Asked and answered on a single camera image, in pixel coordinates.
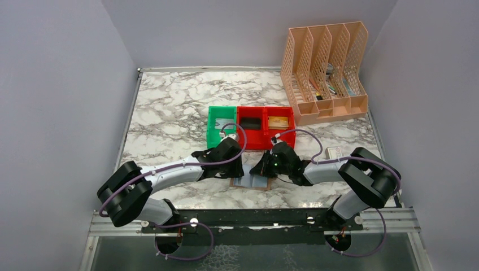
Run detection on silver card in green bin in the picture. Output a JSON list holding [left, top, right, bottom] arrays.
[[214, 118, 236, 129]]

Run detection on items in organizer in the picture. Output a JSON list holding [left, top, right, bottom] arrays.
[[307, 62, 356, 101]]

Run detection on peach file organizer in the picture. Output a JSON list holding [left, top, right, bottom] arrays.
[[280, 21, 369, 126]]

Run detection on red plastic bin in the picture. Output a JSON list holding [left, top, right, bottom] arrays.
[[265, 107, 295, 148], [237, 106, 266, 151]]

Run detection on gold cards stack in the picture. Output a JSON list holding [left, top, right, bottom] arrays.
[[268, 116, 289, 130]]

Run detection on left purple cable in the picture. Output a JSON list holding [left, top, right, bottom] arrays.
[[98, 123, 248, 262]]

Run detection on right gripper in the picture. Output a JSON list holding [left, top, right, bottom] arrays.
[[251, 150, 291, 178]]

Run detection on black cards stack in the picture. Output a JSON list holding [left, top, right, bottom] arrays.
[[239, 117, 262, 130]]

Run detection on green plastic bin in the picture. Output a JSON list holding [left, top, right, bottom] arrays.
[[206, 106, 237, 148]]

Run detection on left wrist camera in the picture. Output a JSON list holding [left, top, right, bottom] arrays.
[[219, 130, 239, 142]]

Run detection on purple cable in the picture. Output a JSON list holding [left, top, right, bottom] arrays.
[[98, 123, 248, 262], [270, 129, 402, 259]]

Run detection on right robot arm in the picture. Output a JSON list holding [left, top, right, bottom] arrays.
[[250, 142, 401, 230]]

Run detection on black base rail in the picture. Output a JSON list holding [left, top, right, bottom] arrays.
[[141, 208, 363, 246]]

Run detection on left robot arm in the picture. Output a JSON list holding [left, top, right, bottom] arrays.
[[97, 137, 244, 232]]

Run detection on white small box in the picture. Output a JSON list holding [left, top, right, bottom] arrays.
[[325, 146, 343, 160]]

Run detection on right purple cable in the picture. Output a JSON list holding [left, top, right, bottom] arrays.
[[270, 129, 402, 259]]

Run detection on tan leather card holder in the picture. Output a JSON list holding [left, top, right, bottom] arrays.
[[229, 164, 273, 191]]

